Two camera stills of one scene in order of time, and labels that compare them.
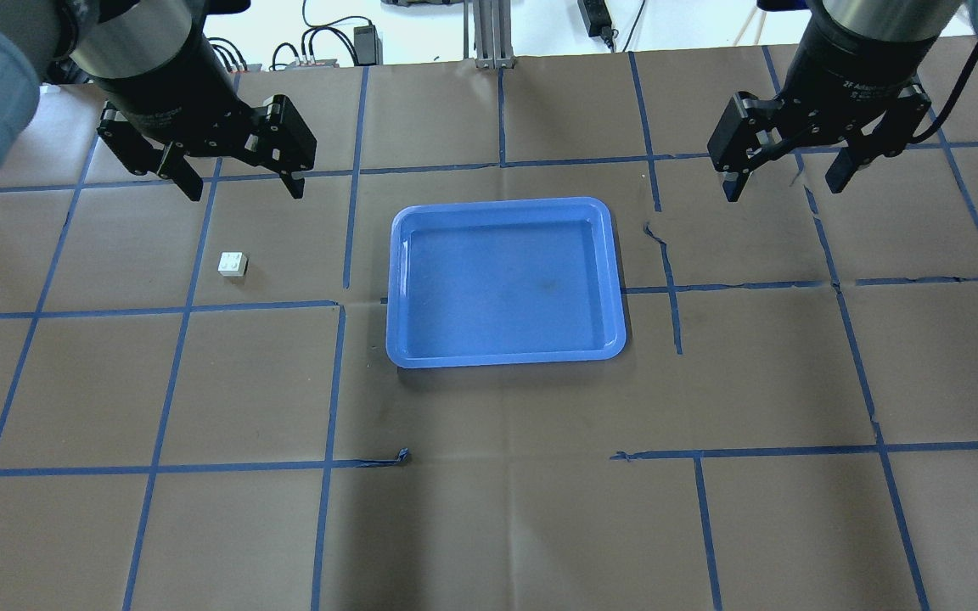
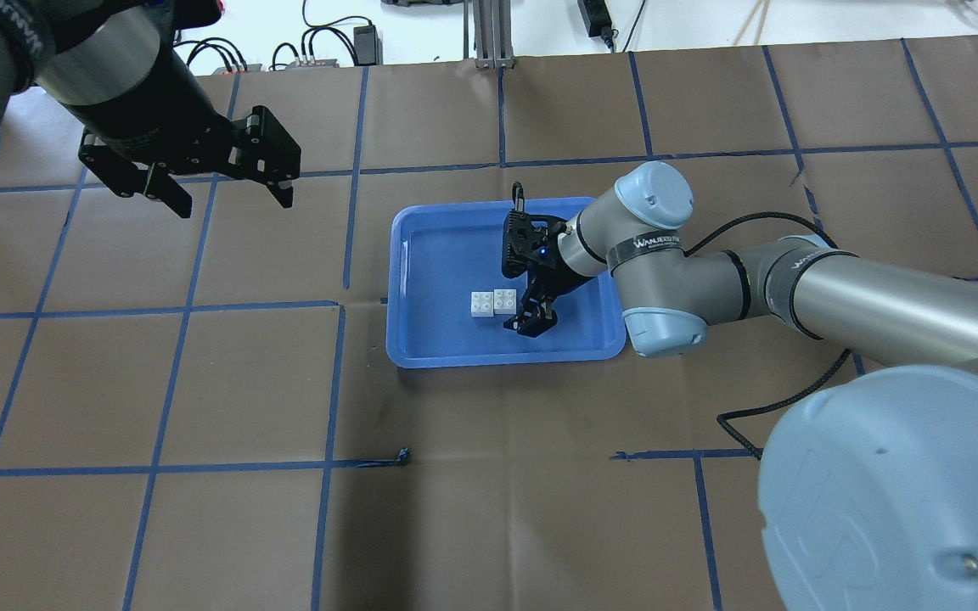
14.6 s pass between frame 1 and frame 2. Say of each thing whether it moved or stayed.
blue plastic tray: stayed
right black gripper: moved
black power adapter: stayed
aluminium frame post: stayed
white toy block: moved
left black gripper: moved
